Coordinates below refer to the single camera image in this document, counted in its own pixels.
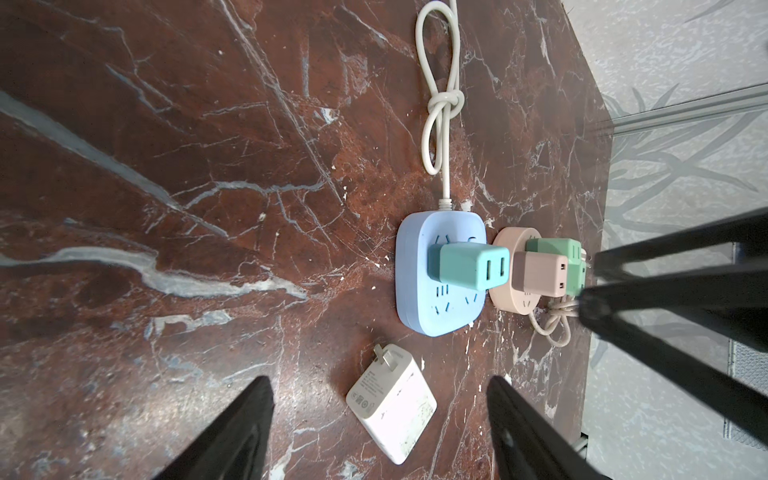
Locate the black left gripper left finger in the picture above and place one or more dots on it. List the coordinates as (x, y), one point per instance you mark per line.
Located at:
(234, 445)

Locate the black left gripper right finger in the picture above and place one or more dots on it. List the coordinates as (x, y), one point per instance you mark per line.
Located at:
(526, 446)

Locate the white cube adapter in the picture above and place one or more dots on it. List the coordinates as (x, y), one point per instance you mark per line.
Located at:
(393, 401)

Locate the pink cube adapter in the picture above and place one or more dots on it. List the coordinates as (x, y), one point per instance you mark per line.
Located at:
(539, 273)

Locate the teal cube adapter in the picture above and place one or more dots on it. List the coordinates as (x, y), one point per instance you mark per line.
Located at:
(470, 265)

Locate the light green cube adapter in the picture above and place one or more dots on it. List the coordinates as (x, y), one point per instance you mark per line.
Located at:
(570, 248)

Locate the pink round power strip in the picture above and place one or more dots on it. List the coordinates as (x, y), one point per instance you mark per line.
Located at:
(506, 297)

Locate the blue square power strip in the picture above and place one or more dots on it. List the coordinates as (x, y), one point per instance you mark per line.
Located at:
(426, 305)

